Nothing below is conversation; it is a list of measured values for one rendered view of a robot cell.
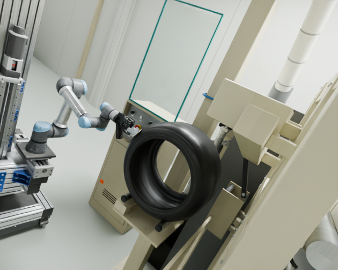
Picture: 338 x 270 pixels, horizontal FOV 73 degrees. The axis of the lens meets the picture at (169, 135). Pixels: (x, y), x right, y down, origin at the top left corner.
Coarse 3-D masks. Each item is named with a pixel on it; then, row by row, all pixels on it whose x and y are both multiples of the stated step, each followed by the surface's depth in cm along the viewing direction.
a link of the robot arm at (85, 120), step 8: (64, 80) 160; (56, 88) 159; (64, 88) 157; (64, 96) 156; (72, 96) 155; (72, 104) 152; (80, 104) 153; (80, 112) 149; (88, 112) 153; (80, 120) 146; (88, 120) 146; (96, 120) 152
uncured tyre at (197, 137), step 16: (144, 128) 134; (160, 128) 126; (176, 128) 124; (192, 128) 132; (128, 144) 141; (144, 144) 156; (160, 144) 158; (176, 144) 120; (192, 144) 118; (208, 144) 128; (128, 160) 137; (144, 160) 161; (192, 160) 117; (208, 160) 119; (128, 176) 137; (144, 176) 160; (192, 176) 117; (208, 176) 117; (144, 192) 152; (160, 192) 159; (176, 192) 156; (192, 192) 118; (208, 192) 119; (144, 208) 134; (160, 208) 130; (176, 208) 123; (192, 208) 120
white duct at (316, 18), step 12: (324, 0) 126; (336, 0) 125; (312, 12) 133; (324, 12) 130; (312, 24) 136; (324, 24) 136; (300, 36) 145; (312, 36) 141; (300, 48) 148; (288, 60) 159; (300, 60) 154; (288, 72) 163; (276, 84) 177; (288, 84) 170
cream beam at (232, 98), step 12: (228, 84) 80; (216, 96) 83; (228, 96) 81; (240, 96) 79; (252, 96) 77; (264, 96) 75; (216, 108) 83; (228, 108) 81; (240, 108) 79; (264, 108) 75; (276, 108) 73; (288, 108) 72; (216, 120) 84; (228, 120) 81; (288, 120) 97; (276, 132) 74
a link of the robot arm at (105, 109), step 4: (104, 104) 156; (108, 104) 156; (100, 108) 156; (104, 108) 155; (108, 108) 154; (112, 108) 155; (104, 112) 155; (108, 112) 153; (104, 116) 156; (108, 116) 154
